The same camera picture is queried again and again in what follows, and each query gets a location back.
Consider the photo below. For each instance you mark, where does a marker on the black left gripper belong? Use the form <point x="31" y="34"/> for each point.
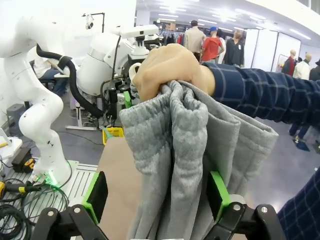
<point x="116" y="100"/>

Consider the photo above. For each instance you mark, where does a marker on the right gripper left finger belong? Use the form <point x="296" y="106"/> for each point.
<point x="96" y="195"/>

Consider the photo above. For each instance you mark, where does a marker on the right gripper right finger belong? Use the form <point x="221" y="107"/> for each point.
<point x="220" y="197"/>

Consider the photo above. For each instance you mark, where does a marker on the grey training pants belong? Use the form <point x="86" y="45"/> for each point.
<point x="180" y="150"/>

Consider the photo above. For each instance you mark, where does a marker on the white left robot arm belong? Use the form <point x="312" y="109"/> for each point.
<point x="37" y="120"/>

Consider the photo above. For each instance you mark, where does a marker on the person's right forearm plaid sleeve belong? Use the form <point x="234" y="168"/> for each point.
<point x="262" y="92"/>

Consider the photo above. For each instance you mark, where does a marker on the person's right hand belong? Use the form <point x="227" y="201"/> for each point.
<point x="172" y="65"/>

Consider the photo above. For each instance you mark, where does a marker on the yellow plastic crate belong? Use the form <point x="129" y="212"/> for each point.
<point x="116" y="132"/>

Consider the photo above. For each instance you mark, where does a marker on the teal tool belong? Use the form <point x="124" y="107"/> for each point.
<point x="108" y="133"/>

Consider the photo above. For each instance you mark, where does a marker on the white desk leg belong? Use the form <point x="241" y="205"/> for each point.
<point x="79" y="117"/>

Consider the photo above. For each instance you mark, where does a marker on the yellow black tape measure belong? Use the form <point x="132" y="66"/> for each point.
<point x="29" y="165"/>

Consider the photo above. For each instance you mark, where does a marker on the clothes rack with garments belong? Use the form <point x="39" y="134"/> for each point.
<point x="172" y="37"/>

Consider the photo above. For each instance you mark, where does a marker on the yellow black power tool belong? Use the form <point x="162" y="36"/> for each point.
<point x="15" y="187"/>

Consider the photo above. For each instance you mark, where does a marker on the person in dark plaid shirt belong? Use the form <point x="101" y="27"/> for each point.
<point x="302" y="215"/>

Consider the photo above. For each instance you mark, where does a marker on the black power brick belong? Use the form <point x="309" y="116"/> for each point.
<point x="20" y="157"/>

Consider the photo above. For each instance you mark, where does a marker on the seated person in jeans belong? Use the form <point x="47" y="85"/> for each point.
<point x="47" y="72"/>

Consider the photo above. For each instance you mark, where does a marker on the beige jacket mannequin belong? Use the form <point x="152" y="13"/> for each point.
<point x="193" y="40"/>

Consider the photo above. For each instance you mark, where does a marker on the white tray box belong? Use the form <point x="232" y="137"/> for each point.
<point x="12" y="147"/>

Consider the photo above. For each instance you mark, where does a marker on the red shirt blue cap mannequin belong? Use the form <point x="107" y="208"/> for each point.
<point x="211" y="46"/>

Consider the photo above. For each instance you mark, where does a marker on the standing person's jeans legs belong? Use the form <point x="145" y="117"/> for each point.
<point x="303" y="131"/>

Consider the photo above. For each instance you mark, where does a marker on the black cardigan mannequin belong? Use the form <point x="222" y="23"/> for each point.
<point x="233" y="52"/>

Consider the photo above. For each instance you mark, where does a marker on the white partition panel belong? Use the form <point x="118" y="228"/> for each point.
<point x="265" y="50"/>

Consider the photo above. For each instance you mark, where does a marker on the red scarf dark coat mannequin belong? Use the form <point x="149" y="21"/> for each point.
<point x="288" y="66"/>

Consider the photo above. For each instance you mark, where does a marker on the white jacket mannequin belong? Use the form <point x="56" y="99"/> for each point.
<point x="301" y="70"/>

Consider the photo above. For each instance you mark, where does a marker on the dark clothed mannequin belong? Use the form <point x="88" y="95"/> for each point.
<point x="315" y="72"/>

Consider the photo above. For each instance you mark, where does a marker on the white slatted base plate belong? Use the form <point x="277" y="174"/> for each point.
<point x="80" y="177"/>

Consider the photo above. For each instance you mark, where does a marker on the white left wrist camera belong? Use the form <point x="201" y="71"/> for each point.
<point x="140" y="31"/>

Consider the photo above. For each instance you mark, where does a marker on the white camera on black stand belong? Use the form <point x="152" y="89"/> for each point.
<point x="89" y="23"/>

